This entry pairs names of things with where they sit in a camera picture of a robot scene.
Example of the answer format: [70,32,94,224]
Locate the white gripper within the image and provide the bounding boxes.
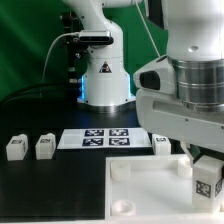
[136,89,224,164]

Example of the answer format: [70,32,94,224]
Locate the white square tabletop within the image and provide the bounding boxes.
[105,154,224,224]

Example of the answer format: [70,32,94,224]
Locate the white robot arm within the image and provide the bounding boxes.
[62,0,224,154]

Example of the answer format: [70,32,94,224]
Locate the white marker sheet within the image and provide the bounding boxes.
[58,128,151,149]

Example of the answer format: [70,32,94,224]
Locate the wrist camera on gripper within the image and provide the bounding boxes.
[133,55,176,95]

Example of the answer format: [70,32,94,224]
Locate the black cables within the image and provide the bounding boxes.
[0,82,83,106]

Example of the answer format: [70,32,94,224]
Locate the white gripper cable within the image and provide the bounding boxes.
[134,0,162,58]

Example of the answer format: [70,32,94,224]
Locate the grey camera on stand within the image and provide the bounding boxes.
[78,30,113,45]

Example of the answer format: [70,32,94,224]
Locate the white camera cable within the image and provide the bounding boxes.
[41,32,80,84]

